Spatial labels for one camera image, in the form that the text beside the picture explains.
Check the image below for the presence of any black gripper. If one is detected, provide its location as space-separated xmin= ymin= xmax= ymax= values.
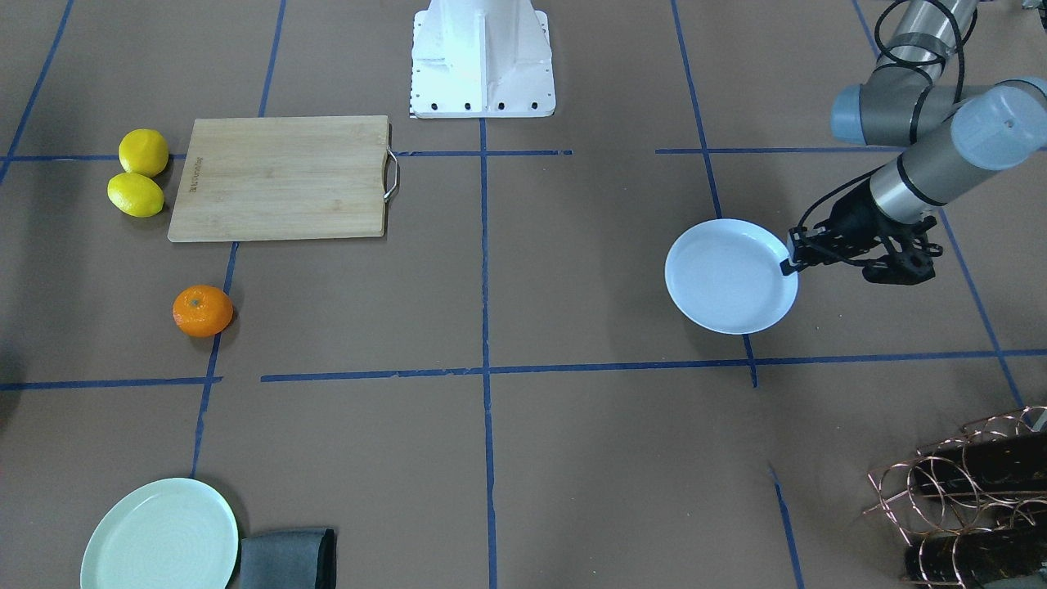
xmin=780 ymin=176 xmax=943 ymax=285

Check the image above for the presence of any light blue plate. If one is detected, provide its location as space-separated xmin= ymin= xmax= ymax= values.
xmin=664 ymin=218 xmax=799 ymax=335

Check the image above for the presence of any orange fruit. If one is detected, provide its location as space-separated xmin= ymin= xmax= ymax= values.
xmin=171 ymin=285 xmax=235 ymax=338

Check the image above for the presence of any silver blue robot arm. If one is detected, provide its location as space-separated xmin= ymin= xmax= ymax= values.
xmin=780 ymin=1 xmax=1046 ymax=285

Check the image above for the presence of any light green plate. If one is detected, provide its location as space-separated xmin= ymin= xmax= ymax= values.
xmin=79 ymin=478 xmax=240 ymax=588

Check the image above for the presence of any dark glass bottle rear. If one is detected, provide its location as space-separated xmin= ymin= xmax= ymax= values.
xmin=912 ymin=432 xmax=1046 ymax=500

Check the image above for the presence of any dark glass bottle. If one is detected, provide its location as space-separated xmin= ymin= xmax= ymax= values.
xmin=904 ymin=525 xmax=1046 ymax=588
xmin=912 ymin=432 xmax=1046 ymax=500

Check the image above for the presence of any dark glass bottle middle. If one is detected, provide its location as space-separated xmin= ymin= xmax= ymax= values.
xmin=904 ymin=525 xmax=1046 ymax=588

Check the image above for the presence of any wooden cutting board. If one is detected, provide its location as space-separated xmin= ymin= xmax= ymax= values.
xmin=168 ymin=115 xmax=399 ymax=243

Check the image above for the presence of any dark grey folded cloth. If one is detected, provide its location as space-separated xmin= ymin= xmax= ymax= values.
xmin=240 ymin=527 xmax=337 ymax=588

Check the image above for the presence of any yellow lemon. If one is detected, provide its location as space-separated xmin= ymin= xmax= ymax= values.
xmin=107 ymin=172 xmax=165 ymax=218
xmin=117 ymin=129 xmax=169 ymax=178

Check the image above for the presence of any copper wire bottle rack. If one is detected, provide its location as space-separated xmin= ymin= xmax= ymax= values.
xmin=866 ymin=406 xmax=1046 ymax=588

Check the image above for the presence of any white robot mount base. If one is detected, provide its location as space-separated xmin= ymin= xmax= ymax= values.
xmin=409 ymin=1 xmax=557 ymax=119

